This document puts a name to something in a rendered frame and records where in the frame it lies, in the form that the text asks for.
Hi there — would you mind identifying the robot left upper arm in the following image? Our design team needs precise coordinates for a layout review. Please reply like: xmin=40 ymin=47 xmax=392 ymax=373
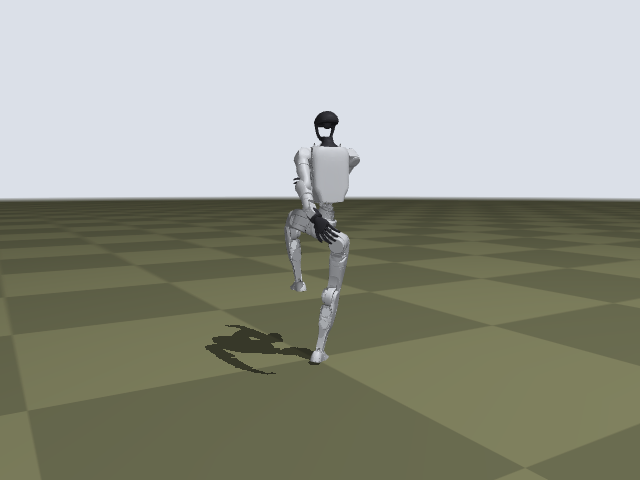
xmin=294 ymin=147 xmax=312 ymax=191

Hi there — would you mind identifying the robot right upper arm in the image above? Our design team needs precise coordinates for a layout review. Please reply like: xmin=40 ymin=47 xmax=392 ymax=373
xmin=347 ymin=149 xmax=360 ymax=174

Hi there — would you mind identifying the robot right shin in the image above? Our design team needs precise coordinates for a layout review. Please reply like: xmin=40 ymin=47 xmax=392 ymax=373
xmin=315 ymin=291 xmax=340 ymax=353

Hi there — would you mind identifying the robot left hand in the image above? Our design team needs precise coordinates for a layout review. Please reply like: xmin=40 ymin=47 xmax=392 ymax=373
xmin=308 ymin=207 xmax=340 ymax=244

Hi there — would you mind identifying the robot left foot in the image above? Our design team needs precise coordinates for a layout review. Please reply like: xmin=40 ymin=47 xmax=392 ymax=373
xmin=290 ymin=279 xmax=307 ymax=292

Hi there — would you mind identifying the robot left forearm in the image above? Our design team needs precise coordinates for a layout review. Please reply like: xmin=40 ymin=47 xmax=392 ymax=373
xmin=295 ymin=180 xmax=317 ymax=219

